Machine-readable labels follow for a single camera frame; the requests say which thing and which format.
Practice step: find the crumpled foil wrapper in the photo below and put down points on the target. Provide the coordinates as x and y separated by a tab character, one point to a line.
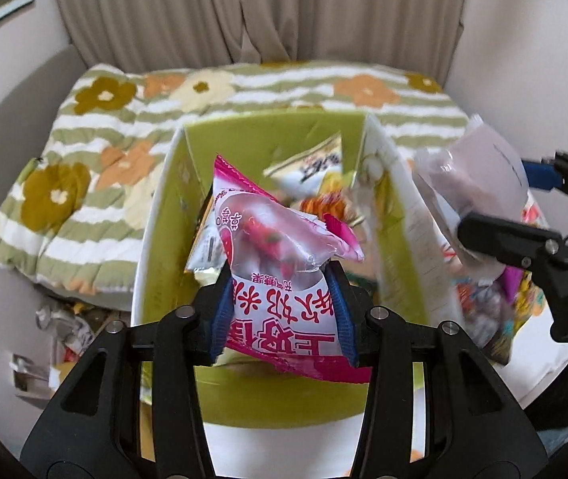
67	329

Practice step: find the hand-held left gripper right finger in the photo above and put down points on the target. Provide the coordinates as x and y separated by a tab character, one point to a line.
346	329

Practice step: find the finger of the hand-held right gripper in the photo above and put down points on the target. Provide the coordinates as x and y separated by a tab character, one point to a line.
503	237
541	174

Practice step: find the purple snack packet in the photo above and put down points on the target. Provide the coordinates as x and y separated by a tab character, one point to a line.
513	279

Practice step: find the pink white snack packet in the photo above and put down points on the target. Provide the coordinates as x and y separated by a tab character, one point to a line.
274	259

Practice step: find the beige curtain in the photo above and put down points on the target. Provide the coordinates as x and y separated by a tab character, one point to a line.
214	10

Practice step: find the white yellow snack packet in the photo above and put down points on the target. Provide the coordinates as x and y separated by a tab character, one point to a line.
313	164

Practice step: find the grey padded headboard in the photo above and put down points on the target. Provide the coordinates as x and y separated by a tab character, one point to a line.
14	105

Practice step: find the green cardboard box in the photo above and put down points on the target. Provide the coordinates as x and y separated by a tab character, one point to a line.
174	239

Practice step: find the clear purple bread packet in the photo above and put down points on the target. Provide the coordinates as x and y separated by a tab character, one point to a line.
478	169

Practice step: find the white fruit-print tablecloth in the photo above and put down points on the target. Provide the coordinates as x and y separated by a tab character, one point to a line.
313	439

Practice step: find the floral striped blanket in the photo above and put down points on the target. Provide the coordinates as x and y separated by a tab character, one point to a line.
89	159

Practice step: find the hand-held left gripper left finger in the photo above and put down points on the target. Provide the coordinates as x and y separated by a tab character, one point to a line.
216	319

